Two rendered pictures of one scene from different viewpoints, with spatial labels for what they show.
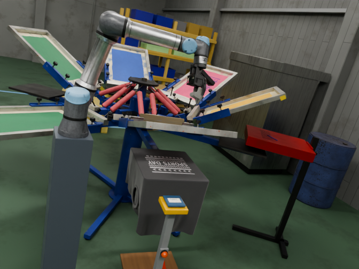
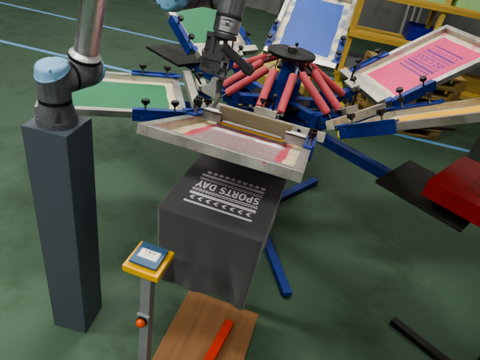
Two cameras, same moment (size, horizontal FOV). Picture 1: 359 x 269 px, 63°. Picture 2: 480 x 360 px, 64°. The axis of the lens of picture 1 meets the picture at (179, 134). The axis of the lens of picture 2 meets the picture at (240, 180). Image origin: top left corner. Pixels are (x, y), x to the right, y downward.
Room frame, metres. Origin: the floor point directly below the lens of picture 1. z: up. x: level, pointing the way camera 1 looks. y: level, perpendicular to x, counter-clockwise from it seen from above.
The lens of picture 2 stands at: (0.76, -0.76, 1.95)
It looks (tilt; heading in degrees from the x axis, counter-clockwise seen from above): 34 degrees down; 33
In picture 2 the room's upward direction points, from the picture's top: 11 degrees clockwise
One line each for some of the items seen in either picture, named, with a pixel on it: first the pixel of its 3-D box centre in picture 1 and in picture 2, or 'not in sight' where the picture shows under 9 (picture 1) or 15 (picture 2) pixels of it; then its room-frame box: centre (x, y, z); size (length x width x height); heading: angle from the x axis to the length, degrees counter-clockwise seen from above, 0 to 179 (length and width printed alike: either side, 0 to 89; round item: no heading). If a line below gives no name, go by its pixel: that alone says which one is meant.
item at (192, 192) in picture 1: (171, 208); (203, 260); (1.68, -0.06, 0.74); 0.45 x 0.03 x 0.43; 113
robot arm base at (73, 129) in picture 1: (74, 124); (56, 109); (1.41, 0.54, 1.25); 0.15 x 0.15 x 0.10
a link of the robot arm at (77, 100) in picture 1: (77, 102); (54, 78); (1.42, 0.54, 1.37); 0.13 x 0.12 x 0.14; 13
